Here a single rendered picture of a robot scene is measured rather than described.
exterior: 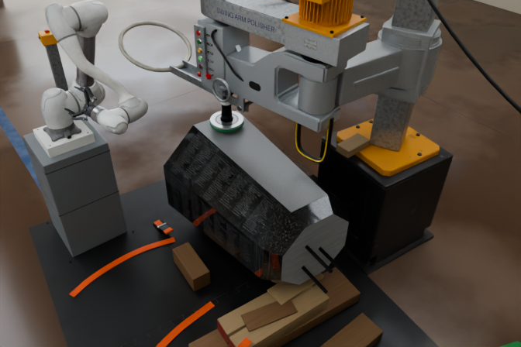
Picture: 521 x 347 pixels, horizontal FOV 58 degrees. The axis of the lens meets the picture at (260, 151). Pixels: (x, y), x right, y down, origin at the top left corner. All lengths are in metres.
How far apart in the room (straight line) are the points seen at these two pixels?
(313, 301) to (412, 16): 1.66
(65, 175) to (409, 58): 2.10
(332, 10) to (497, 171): 2.75
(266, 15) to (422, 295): 2.01
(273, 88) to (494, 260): 2.04
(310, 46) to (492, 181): 2.59
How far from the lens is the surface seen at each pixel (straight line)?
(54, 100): 2.99
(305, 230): 2.45
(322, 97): 2.33
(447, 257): 3.57
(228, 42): 2.64
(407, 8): 2.65
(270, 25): 2.33
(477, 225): 3.90
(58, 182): 3.08
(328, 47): 2.13
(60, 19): 2.63
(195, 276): 3.05
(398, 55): 2.63
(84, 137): 3.05
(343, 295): 3.03
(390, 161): 2.94
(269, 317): 2.76
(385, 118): 2.93
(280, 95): 2.49
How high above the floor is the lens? 2.50
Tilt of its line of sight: 37 degrees down
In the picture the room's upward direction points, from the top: 1 degrees clockwise
